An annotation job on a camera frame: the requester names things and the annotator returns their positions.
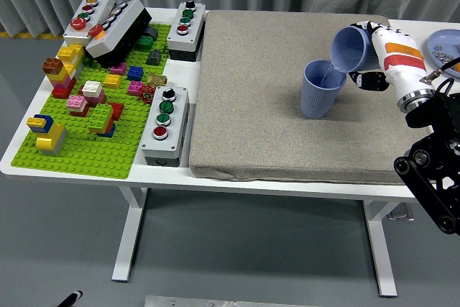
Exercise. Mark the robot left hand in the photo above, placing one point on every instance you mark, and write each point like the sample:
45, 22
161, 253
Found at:
72, 298

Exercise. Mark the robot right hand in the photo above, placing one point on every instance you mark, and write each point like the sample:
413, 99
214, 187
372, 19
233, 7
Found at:
402, 73

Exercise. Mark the blue ribbed plastic cup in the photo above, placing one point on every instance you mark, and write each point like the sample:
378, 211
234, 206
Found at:
350, 50
318, 102

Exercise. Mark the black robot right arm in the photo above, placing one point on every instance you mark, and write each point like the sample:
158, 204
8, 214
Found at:
431, 177

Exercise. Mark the blue plastic plate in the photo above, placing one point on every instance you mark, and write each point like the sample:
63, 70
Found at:
443, 37

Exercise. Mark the white table leg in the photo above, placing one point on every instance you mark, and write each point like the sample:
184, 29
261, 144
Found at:
382, 256
129, 235

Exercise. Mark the grey table control box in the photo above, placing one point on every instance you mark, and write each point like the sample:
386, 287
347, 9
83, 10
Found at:
399, 214

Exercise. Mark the green studded building baseplate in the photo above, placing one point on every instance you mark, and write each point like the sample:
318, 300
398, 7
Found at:
90, 156

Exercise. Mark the grey-brown fabric mat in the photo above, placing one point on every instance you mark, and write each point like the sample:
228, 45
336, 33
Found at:
251, 105

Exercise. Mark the yellow blue grey brick stack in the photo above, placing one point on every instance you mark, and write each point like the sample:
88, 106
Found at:
50, 138

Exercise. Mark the green orange blue brick stack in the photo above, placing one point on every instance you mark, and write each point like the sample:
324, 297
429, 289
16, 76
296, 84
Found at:
100, 116

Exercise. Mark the red building brick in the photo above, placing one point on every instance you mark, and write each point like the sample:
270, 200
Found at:
118, 110

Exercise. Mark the pink white red brick stack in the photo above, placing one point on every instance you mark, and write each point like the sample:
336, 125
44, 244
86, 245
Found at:
76, 103

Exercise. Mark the large knob three-button control box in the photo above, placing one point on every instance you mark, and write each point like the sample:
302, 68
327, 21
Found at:
176, 123

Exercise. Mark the small knob three-button control box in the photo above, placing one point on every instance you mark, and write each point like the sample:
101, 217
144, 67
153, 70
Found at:
194, 30

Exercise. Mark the brown yellow pink red brick stack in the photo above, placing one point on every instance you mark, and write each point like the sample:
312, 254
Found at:
57, 80

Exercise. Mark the hot pink building brick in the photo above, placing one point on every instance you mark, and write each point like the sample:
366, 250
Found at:
136, 88

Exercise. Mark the yellow building brick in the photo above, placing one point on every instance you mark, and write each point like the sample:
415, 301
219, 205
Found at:
112, 81

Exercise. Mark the blue building brick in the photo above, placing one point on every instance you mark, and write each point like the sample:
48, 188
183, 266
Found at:
136, 73

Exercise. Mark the purple-pink building brick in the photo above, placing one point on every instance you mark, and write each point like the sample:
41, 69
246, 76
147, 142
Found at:
118, 69

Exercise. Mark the brass valve red handwheel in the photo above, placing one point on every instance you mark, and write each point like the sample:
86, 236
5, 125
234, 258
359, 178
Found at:
156, 80

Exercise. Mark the yellow white brick stack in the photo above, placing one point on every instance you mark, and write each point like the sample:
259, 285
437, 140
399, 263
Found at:
70, 53

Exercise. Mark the grey slope brick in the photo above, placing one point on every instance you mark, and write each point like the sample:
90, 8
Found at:
154, 58

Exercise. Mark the dark grey arch brick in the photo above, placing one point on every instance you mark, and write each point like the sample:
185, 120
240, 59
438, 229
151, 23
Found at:
152, 33

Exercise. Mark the green building brick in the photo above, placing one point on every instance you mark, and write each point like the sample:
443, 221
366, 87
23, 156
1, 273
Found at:
145, 42

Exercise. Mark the tilted white black button box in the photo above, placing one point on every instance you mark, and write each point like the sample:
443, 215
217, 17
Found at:
118, 30

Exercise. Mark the five-button control box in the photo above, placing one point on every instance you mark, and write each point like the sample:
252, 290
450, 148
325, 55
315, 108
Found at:
98, 6

